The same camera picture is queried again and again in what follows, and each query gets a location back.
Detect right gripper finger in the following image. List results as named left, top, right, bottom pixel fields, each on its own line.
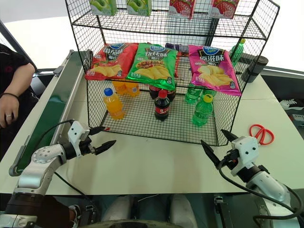
left=200, top=139, right=222, bottom=171
left=220, top=129, right=239, bottom=146

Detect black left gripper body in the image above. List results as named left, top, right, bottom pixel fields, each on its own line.
left=79, top=133, right=96, bottom=156

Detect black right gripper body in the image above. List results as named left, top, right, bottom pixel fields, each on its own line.
left=219, top=148, right=238, bottom=171

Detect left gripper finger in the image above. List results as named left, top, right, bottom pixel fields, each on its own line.
left=89, top=126, right=110, bottom=137
left=94, top=139, right=117, bottom=156

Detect green belt conveyor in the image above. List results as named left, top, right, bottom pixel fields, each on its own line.
left=9, top=49, right=93, bottom=177

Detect person bare hand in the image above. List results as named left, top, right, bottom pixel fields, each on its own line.
left=0, top=95, right=21, bottom=129

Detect orange soda bottle blue cap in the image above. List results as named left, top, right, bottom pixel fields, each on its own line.
left=103, top=87, right=126, bottom=121

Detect green soda bottle yellow cap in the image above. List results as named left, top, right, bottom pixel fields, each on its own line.
left=191, top=94, right=214, bottom=127

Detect cola bottle red cap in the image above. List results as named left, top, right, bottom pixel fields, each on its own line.
left=154, top=89, right=171, bottom=122

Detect magenta potato chip bag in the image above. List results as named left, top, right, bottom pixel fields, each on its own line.
left=187, top=44, right=242, bottom=97

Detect white black sneaker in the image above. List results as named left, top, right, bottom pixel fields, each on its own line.
left=279, top=98, right=304, bottom=111

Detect red potato chip bag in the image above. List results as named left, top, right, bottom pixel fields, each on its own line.
left=85, top=42, right=139, bottom=82

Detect black cylindrical container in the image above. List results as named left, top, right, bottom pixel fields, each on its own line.
left=241, top=56, right=269, bottom=83

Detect green potato chip bag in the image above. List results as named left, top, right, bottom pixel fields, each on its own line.
left=125, top=42, right=179, bottom=91

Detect black wristband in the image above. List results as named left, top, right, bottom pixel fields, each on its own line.
left=0, top=92, right=19, bottom=100

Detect dark purple snack bag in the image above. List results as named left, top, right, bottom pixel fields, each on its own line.
left=165, top=42, right=190, bottom=57

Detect black person clothing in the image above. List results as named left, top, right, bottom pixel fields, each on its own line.
left=0, top=44, right=40, bottom=162

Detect green apple juice carton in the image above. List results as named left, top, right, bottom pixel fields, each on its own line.
left=89, top=0, right=118, bottom=17
left=126, top=0, right=152, bottom=17

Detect red strawberry juice carton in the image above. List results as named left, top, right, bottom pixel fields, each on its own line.
left=168, top=0, right=197, bottom=20
left=210, top=0, right=240, bottom=19

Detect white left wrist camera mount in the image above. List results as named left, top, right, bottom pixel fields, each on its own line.
left=67, top=121, right=90, bottom=158

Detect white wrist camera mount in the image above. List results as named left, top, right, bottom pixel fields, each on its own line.
left=229, top=136, right=260, bottom=177
left=67, top=121, right=90, bottom=158

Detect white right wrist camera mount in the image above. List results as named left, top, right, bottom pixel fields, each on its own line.
left=229, top=136, right=260, bottom=177

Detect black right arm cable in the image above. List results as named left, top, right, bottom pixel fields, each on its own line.
left=218, top=152, right=304, bottom=220

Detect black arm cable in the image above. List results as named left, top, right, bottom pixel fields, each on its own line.
left=218, top=152, right=304, bottom=220
left=35, top=119, right=76, bottom=149

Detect red handled scissors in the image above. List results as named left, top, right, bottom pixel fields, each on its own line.
left=249, top=124, right=275, bottom=146

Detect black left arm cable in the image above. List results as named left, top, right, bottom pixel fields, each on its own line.
left=35, top=119, right=76, bottom=149

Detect black wire three-tier rack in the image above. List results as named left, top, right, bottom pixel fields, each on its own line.
left=64, top=0, right=280, bottom=146

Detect thin black table cable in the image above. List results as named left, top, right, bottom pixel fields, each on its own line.
left=53, top=171, right=95, bottom=202

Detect black table bracket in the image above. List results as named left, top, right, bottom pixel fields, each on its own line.
left=213, top=195, right=229, bottom=228

